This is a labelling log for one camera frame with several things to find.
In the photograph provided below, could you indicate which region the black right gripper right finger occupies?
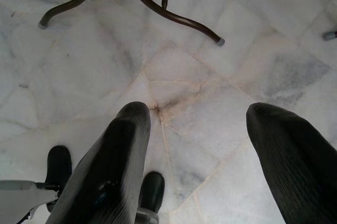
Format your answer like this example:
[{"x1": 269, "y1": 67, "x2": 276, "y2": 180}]
[{"x1": 245, "y1": 102, "x2": 337, "y2": 224}]

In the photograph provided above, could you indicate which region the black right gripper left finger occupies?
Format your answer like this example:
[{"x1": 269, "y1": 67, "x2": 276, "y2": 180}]
[{"x1": 47, "y1": 101, "x2": 151, "y2": 224}]

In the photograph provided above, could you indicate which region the black robot right foot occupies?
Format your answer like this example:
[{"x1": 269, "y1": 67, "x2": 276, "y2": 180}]
[{"x1": 138, "y1": 171, "x2": 166, "y2": 213}]

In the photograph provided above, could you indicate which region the black robot foot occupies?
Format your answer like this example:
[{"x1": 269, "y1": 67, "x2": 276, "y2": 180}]
[
  {"x1": 138, "y1": 171, "x2": 166, "y2": 213},
  {"x1": 46, "y1": 145, "x2": 73, "y2": 192}
]

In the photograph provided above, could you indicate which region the black robot left foot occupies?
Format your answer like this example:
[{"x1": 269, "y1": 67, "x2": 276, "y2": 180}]
[{"x1": 46, "y1": 145, "x2": 73, "y2": 192}]

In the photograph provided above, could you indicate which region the grey robot right leg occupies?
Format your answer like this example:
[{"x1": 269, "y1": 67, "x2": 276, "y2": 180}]
[{"x1": 135, "y1": 207, "x2": 161, "y2": 224}]

